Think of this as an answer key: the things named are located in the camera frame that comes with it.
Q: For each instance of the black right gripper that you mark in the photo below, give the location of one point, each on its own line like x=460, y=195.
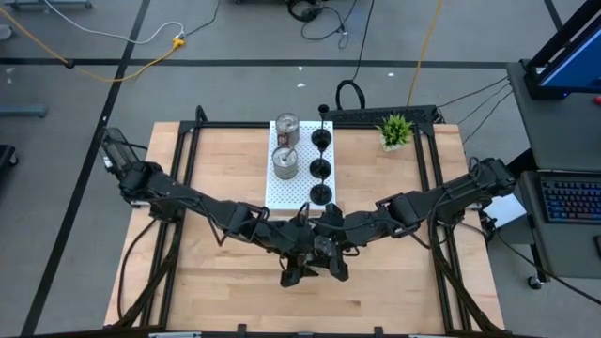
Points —
x=349, y=232

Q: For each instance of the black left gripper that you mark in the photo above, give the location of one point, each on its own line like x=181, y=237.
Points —
x=296, y=241

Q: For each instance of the black candlestick holder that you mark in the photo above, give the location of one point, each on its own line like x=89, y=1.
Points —
x=320, y=140
x=320, y=195
x=320, y=169

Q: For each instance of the glass jar candle brown label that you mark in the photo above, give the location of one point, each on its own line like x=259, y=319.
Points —
x=285, y=164
x=287, y=127

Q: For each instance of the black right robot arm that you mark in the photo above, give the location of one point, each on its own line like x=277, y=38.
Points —
x=446, y=197

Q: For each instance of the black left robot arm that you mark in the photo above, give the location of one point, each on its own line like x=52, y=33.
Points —
x=188, y=195

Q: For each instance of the white perforated metal shelf riser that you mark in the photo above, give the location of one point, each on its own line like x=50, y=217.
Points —
x=293, y=195

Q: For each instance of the green plant in white pot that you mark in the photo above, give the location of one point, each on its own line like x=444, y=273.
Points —
x=394, y=131

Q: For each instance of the black perforated bar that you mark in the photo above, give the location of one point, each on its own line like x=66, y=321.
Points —
x=375, y=114

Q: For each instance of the white box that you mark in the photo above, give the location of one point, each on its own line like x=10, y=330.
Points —
x=507, y=209

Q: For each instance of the grey desk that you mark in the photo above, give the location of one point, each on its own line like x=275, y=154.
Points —
x=554, y=141

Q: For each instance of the black keyboard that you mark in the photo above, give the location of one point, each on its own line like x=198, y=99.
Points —
x=573, y=199

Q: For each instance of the monitor with blue screen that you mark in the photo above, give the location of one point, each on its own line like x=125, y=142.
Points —
x=577, y=61

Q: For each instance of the black table frame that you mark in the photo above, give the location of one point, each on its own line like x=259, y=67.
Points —
x=225, y=125

